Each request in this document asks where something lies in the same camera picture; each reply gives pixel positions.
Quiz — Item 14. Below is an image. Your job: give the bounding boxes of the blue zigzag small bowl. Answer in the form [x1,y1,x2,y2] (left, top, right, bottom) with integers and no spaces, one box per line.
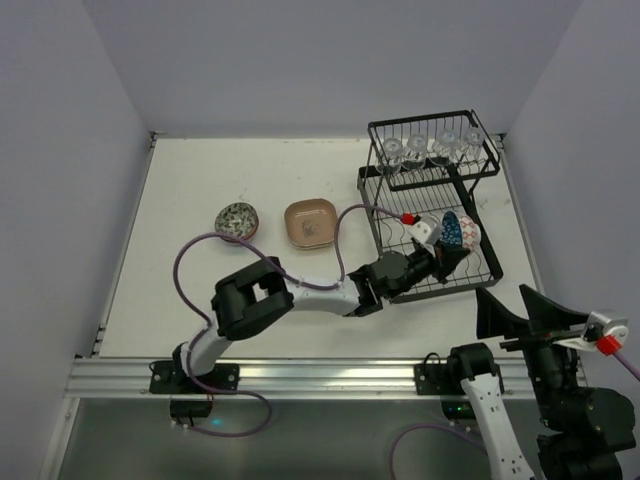
[219,219,259,240]

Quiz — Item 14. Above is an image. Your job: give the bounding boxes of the blue dotted small bowl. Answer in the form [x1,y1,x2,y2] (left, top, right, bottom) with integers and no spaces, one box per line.
[440,211,463,247]

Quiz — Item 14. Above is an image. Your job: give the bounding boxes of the aluminium mounting rail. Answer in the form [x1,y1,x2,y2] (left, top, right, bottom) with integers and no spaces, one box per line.
[62,357,591,401]

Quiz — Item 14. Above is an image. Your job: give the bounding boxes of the dark green small bowl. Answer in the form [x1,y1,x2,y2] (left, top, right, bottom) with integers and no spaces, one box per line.
[214,202,259,232]

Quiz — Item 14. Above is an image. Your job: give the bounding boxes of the white red patterned bowl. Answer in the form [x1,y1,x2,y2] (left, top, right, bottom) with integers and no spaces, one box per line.
[457,214,482,250]

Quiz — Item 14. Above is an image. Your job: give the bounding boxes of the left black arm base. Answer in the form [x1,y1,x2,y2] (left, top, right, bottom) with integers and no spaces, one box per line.
[148,359,241,424]

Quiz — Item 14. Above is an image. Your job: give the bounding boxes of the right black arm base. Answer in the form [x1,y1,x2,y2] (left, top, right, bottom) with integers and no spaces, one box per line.
[413,343,504,427]

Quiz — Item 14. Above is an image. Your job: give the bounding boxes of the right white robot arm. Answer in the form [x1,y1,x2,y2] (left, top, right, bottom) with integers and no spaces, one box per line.
[446,284,636,479]

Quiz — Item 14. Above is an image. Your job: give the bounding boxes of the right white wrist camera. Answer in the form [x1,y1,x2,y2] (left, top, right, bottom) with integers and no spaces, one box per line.
[556,311,629,356]

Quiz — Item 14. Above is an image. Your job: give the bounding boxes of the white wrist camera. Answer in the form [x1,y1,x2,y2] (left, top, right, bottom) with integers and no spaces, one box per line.
[556,311,629,356]
[408,215,442,251]

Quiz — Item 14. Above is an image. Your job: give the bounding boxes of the brown square panda plate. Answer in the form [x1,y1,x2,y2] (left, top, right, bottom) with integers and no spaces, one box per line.
[284,198,338,239]

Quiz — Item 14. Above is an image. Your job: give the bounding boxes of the black wire dish rack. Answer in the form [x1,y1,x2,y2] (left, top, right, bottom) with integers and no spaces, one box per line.
[357,110,504,303]

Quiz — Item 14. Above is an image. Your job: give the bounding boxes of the clear glass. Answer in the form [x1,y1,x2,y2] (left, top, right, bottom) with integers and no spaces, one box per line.
[402,134,428,170]
[377,138,404,176]
[431,129,459,167]
[461,127,486,162]

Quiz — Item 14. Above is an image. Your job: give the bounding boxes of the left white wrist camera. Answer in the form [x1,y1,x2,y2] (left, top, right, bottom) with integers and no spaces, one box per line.
[408,215,442,251]

